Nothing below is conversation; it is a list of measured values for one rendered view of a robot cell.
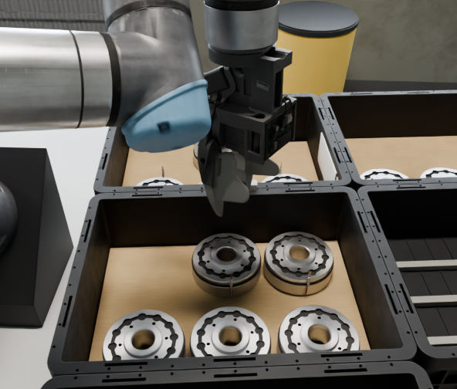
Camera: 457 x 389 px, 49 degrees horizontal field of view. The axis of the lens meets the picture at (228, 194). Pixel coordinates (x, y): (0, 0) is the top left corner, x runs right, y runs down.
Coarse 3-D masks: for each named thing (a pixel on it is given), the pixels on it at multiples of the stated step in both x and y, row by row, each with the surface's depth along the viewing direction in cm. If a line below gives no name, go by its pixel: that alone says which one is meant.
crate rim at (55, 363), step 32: (128, 192) 75; (160, 192) 75; (192, 192) 75; (256, 192) 75; (288, 192) 75; (320, 192) 75; (352, 192) 75; (384, 288) 61; (64, 320) 57; (320, 352) 54; (352, 352) 54; (384, 352) 54; (416, 352) 54
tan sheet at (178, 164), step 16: (192, 144) 103; (288, 144) 103; (304, 144) 103; (128, 160) 99; (144, 160) 99; (160, 160) 99; (176, 160) 99; (192, 160) 99; (288, 160) 99; (304, 160) 99; (128, 176) 95; (144, 176) 95; (160, 176) 95; (176, 176) 95; (192, 176) 95; (256, 176) 95; (304, 176) 95
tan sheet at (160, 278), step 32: (128, 256) 78; (160, 256) 78; (128, 288) 73; (160, 288) 73; (192, 288) 73; (256, 288) 73; (96, 320) 69; (192, 320) 69; (352, 320) 69; (96, 352) 65
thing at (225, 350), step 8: (232, 320) 65; (216, 328) 64; (224, 328) 64; (232, 328) 64; (240, 328) 64; (216, 336) 63; (248, 336) 63; (216, 344) 62; (240, 344) 62; (248, 344) 62; (224, 352) 61; (232, 352) 61; (240, 352) 61
